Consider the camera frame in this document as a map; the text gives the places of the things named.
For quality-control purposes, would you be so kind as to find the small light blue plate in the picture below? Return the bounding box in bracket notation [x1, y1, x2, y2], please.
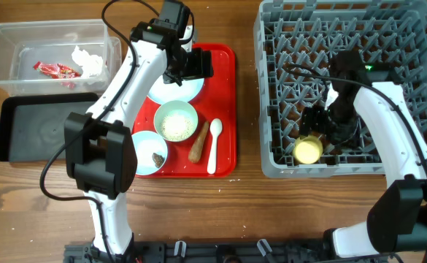
[132, 131, 168, 176]

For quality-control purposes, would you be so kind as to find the white plastic spoon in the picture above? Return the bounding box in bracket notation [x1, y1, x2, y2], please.
[207, 118, 223, 175]

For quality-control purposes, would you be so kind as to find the grey dishwasher rack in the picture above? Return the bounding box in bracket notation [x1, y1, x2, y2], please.
[253, 0, 427, 178]

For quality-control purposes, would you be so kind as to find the brown food scrap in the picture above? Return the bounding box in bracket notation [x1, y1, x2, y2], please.
[152, 153, 165, 168]

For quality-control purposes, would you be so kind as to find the red serving tray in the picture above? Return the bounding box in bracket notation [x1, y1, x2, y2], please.
[150, 43, 236, 178]

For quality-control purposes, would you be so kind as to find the black mounting rail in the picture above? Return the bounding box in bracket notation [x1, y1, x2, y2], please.
[63, 239, 345, 263]

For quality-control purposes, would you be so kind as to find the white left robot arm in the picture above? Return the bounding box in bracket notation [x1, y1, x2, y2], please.
[64, 19, 213, 262]

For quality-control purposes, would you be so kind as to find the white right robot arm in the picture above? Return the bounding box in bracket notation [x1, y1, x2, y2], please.
[296, 51, 427, 259]

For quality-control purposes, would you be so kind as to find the large light blue plate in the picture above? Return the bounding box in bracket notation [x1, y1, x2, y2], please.
[147, 76, 204, 104]

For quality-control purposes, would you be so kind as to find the red snack wrapper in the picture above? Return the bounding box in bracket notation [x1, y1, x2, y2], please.
[33, 61, 81, 79]

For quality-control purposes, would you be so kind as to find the yellow plastic cup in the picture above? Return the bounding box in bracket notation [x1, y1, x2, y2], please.
[293, 135, 323, 164]

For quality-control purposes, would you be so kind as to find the black waste tray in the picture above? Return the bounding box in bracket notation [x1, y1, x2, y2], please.
[0, 93, 99, 162]

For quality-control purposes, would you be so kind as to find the white napkin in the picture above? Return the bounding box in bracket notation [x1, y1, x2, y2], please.
[72, 45, 105, 78]

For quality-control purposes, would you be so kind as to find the clear plastic waste bin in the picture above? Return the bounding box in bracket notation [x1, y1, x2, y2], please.
[0, 19, 122, 96]

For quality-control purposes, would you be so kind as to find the pile of white rice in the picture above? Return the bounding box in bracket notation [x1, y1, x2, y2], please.
[161, 113, 194, 142]

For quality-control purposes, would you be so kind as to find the green bowl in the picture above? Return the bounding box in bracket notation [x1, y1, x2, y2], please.
[153, 100, 199, 142]

